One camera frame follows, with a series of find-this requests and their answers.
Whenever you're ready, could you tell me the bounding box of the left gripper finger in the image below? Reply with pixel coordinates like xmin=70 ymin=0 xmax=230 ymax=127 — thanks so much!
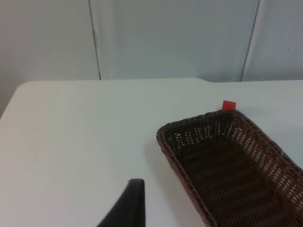
xmin=96 ymin=178 xmax=145 ymax=227

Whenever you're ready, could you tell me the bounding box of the red cube block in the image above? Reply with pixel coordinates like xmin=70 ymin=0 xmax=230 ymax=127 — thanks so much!
xmin=222 ymin=100 xmax=237 ymax=111

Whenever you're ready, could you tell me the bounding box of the dark brown wicker basket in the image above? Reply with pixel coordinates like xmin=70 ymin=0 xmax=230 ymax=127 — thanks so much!
xmin=156 ymin=110 xmax=303 ymax=227

